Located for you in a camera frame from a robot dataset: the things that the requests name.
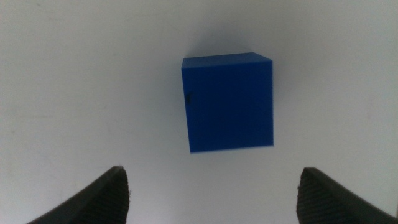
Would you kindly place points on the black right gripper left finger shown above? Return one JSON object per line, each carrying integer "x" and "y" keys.
{"x": 102, "y": 199}

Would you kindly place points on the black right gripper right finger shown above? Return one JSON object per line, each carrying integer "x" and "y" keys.
{"x": 323, "y": 202}

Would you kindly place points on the blue cube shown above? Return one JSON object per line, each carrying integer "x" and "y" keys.
{"x": 227, "y": 105}

